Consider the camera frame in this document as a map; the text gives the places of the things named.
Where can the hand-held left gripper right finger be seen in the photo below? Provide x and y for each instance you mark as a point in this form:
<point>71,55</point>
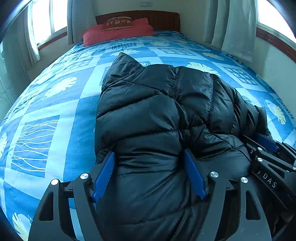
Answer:
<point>195,173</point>

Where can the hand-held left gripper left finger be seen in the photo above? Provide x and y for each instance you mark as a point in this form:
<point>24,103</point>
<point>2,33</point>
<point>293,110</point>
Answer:
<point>104,176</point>

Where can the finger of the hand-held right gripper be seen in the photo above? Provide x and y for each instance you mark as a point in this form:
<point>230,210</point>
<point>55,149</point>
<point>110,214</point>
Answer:
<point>266,154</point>
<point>267,141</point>

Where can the black puffer jacket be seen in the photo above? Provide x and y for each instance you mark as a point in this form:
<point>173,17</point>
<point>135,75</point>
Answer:
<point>150,111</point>

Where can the blue patterned bed sheet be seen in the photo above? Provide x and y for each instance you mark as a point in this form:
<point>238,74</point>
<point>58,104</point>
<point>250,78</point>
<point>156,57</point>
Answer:
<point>69,104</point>

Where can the wood-framed window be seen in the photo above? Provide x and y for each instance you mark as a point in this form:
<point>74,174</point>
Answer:
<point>270,12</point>
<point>57,16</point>

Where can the grey curtain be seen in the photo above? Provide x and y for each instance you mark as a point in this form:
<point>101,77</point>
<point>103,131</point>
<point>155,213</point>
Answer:
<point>81,20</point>
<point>215,23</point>

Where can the red pillow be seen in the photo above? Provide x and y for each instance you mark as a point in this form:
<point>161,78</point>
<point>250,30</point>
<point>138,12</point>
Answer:
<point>131,33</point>

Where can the white sheer curtain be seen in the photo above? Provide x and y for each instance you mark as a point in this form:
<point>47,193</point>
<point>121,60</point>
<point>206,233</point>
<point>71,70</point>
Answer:
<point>30,46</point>

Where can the brown printed cushion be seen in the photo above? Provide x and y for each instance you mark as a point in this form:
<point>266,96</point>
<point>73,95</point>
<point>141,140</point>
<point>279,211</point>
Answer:
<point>116,24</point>

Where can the wooden headboard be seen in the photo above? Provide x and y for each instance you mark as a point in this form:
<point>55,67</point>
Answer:
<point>161,20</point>

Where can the wall socket plate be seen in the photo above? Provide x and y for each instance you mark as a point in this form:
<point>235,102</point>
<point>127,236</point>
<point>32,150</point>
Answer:
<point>145,4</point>

